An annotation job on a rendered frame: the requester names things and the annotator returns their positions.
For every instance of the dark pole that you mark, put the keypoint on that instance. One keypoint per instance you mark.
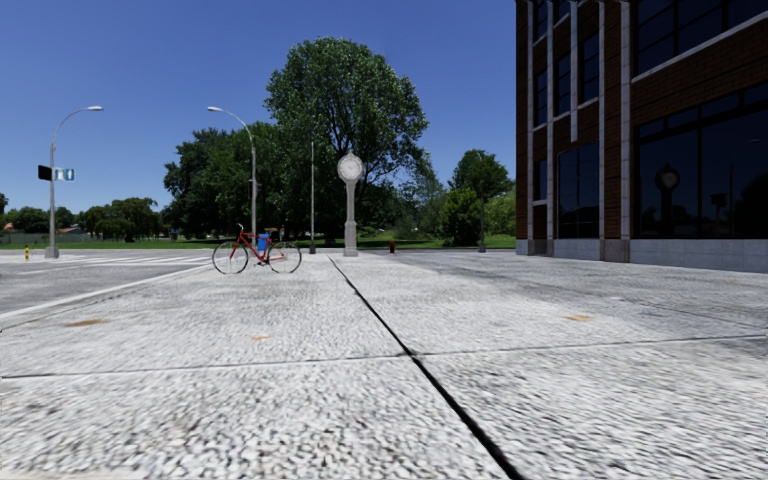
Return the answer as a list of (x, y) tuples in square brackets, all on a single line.
[(482, 222)]

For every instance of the grey pole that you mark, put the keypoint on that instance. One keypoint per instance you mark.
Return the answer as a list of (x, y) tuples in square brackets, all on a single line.
[(312, 198)]

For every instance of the red brick building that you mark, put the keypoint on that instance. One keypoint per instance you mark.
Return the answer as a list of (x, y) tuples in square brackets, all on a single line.
[(660, 90)]

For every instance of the trees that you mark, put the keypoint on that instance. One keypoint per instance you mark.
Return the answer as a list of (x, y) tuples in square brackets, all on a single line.
[(114, 219), (336, 120)]

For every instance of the red bicycle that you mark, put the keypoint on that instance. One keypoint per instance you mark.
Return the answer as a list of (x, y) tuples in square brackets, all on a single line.
[(247, 246)]

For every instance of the blue letter box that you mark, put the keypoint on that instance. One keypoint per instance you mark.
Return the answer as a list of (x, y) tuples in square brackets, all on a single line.
[(263, 242)]

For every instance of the grey street lamp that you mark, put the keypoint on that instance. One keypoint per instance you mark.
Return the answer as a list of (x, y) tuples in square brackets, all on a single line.
[(253, 192), (52, 204)]

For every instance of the grey street clock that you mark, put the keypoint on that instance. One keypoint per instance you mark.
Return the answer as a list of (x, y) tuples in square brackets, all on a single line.
[(350, 204)]

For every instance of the tree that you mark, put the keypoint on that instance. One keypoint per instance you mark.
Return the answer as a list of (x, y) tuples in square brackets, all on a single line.
[(477, 180)]

